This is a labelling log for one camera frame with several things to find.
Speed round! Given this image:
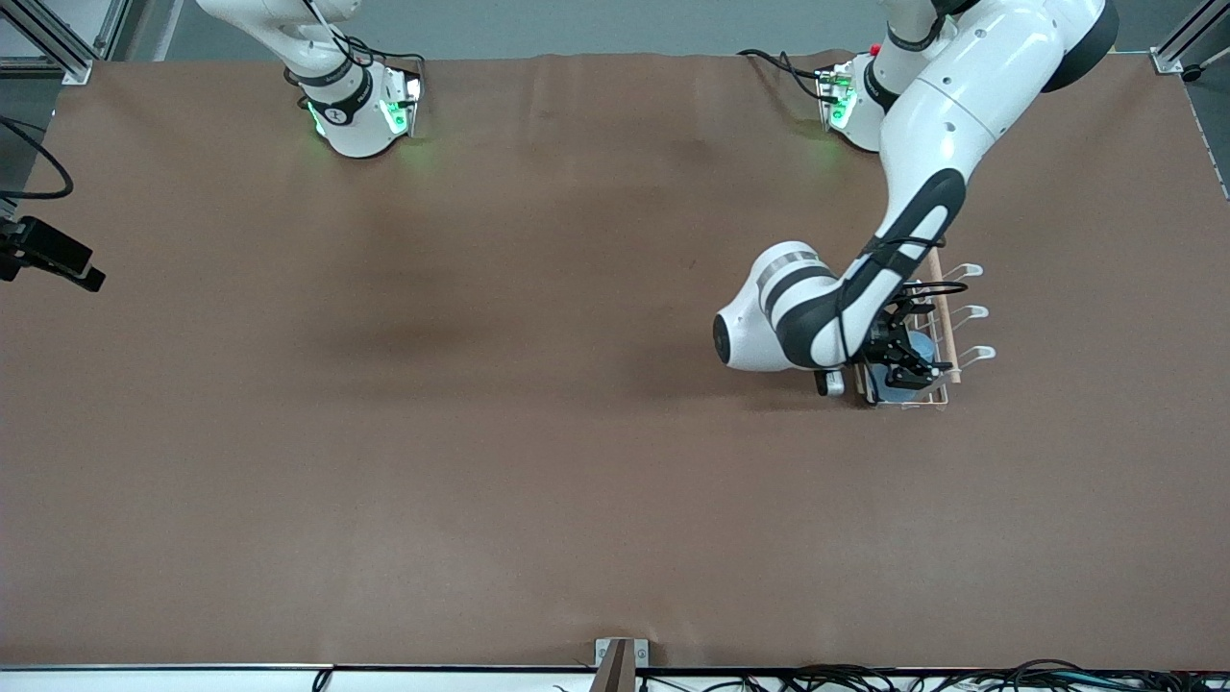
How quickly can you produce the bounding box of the aluminium frame profile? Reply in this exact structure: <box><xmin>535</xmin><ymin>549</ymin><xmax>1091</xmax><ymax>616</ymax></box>
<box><xmin>1150</xmin><ymin>0</ymin><xmax>1230</xmax><ymax>76</ymax></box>
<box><xmin>0</xmin><ymin>0</ymin><xmax>132</xmax><ymax>87</ymax></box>

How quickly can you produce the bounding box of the black right base cable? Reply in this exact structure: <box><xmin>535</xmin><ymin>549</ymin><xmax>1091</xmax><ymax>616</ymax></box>
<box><xmin>332</xmin><ymin>33</ymin><xmax>427</xmax><ymax>80</ymax></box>

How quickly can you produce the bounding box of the right base connector box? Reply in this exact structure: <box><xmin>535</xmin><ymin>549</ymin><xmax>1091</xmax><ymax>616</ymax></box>
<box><xmin>379</xmin><ymin>64</ymin><xmax>425</xmax><ymax>138</ymax></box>

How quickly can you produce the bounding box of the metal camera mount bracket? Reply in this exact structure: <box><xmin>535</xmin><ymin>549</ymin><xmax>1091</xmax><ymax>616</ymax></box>
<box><xmin>591</xmin><ymin>637</ymin><xmax>652</xmax><ymax>692</ymax></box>

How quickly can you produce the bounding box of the white wire cup holder rack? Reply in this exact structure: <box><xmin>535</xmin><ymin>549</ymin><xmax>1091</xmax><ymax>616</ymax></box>
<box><xmin>854</xmin><ymin>244</ymin><xmax>997</xmax><ymax>411</ymax></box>

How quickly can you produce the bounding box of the base connector box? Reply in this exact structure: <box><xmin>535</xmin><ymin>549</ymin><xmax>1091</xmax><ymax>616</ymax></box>
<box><xmin>379</xmin><ymin>64</ymin><xmax>425</xmax><ymax>138</ymax></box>
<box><xmin>816</xmin><ymin>60</ymin><xmax>859</xmax><ymax>132</ymax></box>

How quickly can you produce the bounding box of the blue plastic cup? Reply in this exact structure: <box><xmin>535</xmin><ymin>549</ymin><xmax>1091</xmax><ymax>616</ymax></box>
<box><xmin>875</xmin><ymin>331</ymin><xmax>939</xmax><ymax>402</ymax></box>

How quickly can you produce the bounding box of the black base cable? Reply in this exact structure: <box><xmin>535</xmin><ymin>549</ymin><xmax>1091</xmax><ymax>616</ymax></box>
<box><xmin>737</xmin><ymin>47</ymin><xmax>831</xmax><ymax>103</ymax></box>
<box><xmin>332</xmin><ymin>33</ymin><xmax>427</xmax><ymax>80</ymax></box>

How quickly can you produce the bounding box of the left base connector box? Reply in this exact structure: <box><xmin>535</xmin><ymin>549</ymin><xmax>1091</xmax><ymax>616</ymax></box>
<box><xmin>816</xmin><ymin>60</ymin><xmax>859</xmax><ymax>132</ymax></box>

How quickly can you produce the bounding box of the brown table cover sheet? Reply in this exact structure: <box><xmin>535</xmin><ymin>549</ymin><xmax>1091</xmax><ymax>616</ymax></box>
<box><xmin>0</xmin><ymin>50</ymin><xmax>1230</xmax><ymax>672</ymax></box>

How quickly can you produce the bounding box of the black left base cable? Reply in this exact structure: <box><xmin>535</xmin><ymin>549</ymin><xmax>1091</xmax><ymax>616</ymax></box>
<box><xmin>737</xmin><ymin>47</ymin><xmax>831</xmax><ymax>103</ymax></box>

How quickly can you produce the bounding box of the black cable bundle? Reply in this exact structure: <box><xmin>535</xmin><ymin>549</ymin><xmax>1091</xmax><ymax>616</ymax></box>
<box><xmin>634</xmin><ymin>659</ymin><xmax>1230</xmax><ymax>692</ymax></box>

